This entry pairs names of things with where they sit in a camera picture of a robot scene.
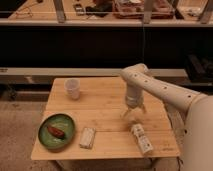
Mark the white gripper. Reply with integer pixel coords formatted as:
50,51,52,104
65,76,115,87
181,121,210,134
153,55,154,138
121,97,146,118

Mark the white labelled plastic bottle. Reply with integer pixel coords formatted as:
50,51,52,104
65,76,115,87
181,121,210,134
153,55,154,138
130,119,154,155

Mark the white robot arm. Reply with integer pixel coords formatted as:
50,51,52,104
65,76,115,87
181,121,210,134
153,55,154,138
120,63,213,171

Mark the wooden table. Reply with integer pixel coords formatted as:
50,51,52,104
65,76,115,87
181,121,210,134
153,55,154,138
31,77,180,160

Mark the white rectangular packet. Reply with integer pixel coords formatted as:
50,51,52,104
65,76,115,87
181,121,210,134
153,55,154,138
79,127,96,149

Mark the translucent plastic cup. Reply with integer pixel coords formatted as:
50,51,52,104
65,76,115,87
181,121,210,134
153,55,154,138
64,78,80,100

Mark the green round plate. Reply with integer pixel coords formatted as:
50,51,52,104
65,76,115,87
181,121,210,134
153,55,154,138
38,113,75,150

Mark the brown sausage on plate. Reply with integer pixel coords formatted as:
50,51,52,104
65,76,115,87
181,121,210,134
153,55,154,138
47,126,65,139

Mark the clear tray with items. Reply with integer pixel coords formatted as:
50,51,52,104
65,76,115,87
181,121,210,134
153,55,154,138
113,0,174,19

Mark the black device on shelf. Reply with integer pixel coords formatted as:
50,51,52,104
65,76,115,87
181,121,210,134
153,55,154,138
73,4,85,16

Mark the long workbench shelf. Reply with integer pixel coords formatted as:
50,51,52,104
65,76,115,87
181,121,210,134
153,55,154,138
0,0,213,27

